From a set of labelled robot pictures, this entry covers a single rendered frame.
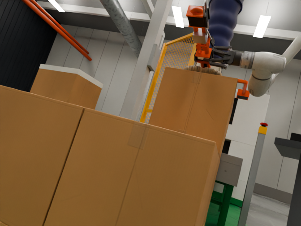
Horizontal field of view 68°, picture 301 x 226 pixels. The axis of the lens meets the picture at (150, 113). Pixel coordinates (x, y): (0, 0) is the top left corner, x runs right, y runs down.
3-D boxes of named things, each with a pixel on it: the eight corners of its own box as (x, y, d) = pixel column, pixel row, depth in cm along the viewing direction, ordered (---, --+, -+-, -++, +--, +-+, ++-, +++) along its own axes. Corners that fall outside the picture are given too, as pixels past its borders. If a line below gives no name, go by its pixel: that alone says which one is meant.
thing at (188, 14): (188, 27, 103) (191, 17, 104) (204, 28, 101) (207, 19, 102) (185, 15, 96) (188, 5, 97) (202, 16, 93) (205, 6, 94)
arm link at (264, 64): (253, 59, 113) (248, 78, 124) (288, 63, 108) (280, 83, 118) (256, 46, 119) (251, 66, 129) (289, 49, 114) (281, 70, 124)
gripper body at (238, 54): (243, 48, 120) (225, 46, 123) (240, 63, 118) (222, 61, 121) (242, 55, 126) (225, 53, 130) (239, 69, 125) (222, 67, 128)
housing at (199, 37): (193, 42, 115) (195, 35, 116) (206, 44, 113) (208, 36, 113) (191, 35, 108) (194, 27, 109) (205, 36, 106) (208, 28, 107)
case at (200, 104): (168, 145, 179) (182, 98, 185) (219, 160, 165) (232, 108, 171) (144, 132, 123) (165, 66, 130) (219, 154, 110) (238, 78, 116)
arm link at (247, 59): (251, 64, 116) (239, 63, 118) (249, 71, 124) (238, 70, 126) (255, 48, 117) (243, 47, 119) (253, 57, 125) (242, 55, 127)
